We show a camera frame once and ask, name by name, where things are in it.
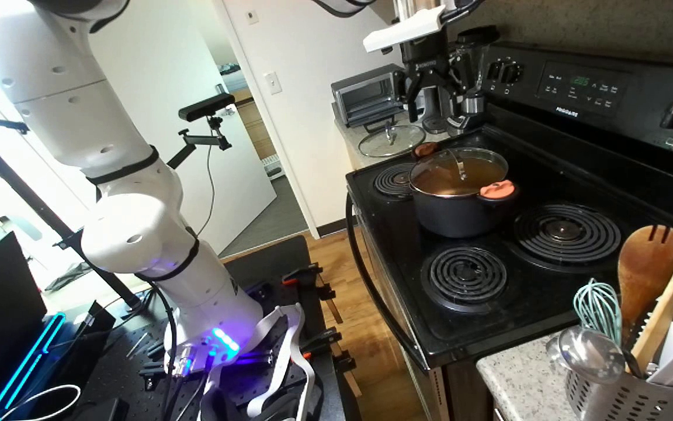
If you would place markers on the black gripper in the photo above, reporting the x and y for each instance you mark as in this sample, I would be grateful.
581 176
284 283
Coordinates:
430 61

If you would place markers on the glass pot lid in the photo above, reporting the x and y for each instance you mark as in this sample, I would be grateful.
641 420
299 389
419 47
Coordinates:
391 143
461 176

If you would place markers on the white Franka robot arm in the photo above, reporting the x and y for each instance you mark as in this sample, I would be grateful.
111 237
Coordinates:
64 95

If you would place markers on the dark pot copper interior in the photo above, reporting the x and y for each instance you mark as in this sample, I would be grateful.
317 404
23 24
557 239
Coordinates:
454 214

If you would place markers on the black electric coil stove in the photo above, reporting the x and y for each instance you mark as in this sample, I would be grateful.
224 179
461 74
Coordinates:
525 313

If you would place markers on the silver toaster oven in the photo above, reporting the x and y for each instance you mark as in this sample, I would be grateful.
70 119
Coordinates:
363 97

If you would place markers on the large coil burner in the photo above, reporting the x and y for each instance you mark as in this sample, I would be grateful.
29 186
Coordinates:
539 234
388 179

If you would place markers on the small coil burner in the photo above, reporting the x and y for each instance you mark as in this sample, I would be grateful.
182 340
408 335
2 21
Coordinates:
442 276

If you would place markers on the black clamp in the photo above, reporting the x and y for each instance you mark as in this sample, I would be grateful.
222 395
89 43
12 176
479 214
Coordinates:
326 351
304 280

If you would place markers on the black robot cart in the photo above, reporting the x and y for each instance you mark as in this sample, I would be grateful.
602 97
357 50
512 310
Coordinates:
266 269

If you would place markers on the teal whisk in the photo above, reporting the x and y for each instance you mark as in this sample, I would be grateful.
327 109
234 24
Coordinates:
596 313

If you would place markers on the wooden slotted spatula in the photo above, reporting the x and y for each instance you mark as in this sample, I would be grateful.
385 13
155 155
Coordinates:
643 269

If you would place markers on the perforated metal utensil holder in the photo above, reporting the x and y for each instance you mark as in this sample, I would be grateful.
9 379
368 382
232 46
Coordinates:
625 398

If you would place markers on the black tripod pole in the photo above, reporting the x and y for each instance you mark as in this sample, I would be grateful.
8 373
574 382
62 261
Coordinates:
17 184

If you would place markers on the black box blue trim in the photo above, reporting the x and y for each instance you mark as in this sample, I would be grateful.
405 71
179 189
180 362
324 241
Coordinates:
33 358

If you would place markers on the black equipment case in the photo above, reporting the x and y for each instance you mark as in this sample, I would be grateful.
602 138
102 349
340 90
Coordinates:
0 313

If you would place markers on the white wall light switch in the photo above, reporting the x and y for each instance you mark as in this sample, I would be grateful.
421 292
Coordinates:
273 83

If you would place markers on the black stereo camera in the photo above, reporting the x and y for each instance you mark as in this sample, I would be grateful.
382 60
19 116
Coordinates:
207 107

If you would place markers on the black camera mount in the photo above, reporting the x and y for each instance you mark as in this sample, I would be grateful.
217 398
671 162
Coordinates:
197 141

